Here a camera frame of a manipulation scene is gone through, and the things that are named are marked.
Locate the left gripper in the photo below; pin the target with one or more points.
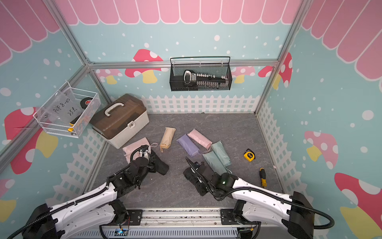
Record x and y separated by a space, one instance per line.
152 168

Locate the light pink umbrella sleeve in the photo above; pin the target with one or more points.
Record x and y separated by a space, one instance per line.
129 149

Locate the light pink umbrella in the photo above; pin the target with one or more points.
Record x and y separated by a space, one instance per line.
130 157

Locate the black umbrella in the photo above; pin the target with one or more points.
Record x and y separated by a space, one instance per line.
192 177

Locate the black umbrella sleeve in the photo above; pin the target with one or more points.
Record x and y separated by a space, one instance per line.
156 165

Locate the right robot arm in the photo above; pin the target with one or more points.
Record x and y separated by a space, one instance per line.
258 206

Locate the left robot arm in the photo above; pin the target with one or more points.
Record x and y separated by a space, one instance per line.
40 225

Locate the mint sleeved umbrella left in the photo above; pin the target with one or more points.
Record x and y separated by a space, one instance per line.
215 163

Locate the mint sleeved umbrella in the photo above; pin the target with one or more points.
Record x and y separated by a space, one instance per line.
215 163
221 153

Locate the mint sleeved umbrella right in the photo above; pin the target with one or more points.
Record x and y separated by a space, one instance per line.
221 153

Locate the yellow tape measure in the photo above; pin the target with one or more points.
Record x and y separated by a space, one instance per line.
249 155

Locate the yellow black screwdriver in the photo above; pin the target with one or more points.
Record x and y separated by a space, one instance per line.
262 175

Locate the beige sleeved umbrella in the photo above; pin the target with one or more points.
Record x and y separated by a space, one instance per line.
167 138

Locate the pink sleeved umbrella rear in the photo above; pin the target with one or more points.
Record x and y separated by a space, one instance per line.
200 139

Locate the brown white tool box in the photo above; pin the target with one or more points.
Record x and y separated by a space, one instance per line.
121 120

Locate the purple sleeved umbrella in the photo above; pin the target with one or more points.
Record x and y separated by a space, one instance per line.
187 144

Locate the yellow black utility knife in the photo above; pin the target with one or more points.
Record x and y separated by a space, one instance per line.
75 125

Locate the black tape roll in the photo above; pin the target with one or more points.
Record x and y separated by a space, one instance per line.
85 102

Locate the socket set in basket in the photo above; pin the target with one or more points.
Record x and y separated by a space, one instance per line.
204 80

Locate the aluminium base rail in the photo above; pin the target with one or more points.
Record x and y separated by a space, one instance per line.
182 219

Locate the clear plastic wall bin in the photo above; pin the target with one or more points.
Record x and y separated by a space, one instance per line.
62 107

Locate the black wire wall basket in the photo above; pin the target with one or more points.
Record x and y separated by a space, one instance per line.
200 73

